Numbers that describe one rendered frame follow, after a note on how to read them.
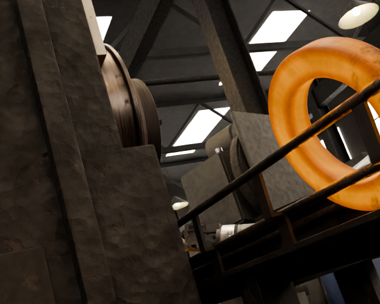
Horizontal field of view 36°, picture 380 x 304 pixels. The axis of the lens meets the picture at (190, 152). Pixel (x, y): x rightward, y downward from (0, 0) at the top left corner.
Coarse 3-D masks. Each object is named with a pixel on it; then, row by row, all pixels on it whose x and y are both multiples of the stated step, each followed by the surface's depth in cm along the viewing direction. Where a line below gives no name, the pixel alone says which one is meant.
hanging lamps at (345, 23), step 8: (352, 0) 831; (352, 8) 804; (360, 8) 842; (368, 8) 836; (376, 8) 828; (344, 16) 842; (352, 16) 849; (360, 16) 849; (368, 16) 846; (344, 24) 849; (352, 24) 855; (360, 24) 856; (168, 176) 1529; (176, 200) 1486; (184, 200) 1492; (176, 208) 1527
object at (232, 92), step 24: (144, 0) 818; (168, 0) 775; (192, 0) 677; (216, 0) 674; (144, 24) 829; (216, 24) 658; (144, 48) 870; (216, 48) 642; (240, 48) 653; (240, 72) 640; (240, 96) 610; (264, 96) 622; (312, 96) 1333; (336, 144) 1312
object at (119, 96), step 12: (108, 48) 141; (108, 60) 136; (120, 60) 136; (108, 72) 133; (120, 72) 134; (108, 84) 131; (120, 84) 132; (132, 84) 132; (120, 96) 131; (132, 96) 131; (120, 108) 130; (132, 108) 131; (120, 120) 129; (132, 120) 130; (120, 132) 129; (132, 132) 130; (132, 144) 130
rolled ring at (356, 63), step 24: (312, 48) 57; (336, 48) 55; (360, 48) 54; (288, 72) 61; (312, 72) 58; (336, 72) 56; (360, 72) 53; (288, 96) 62; (288, 120) 64; (312, 144) 66; (312, 168) 65; (336, 168) 64; (360, 192) 61
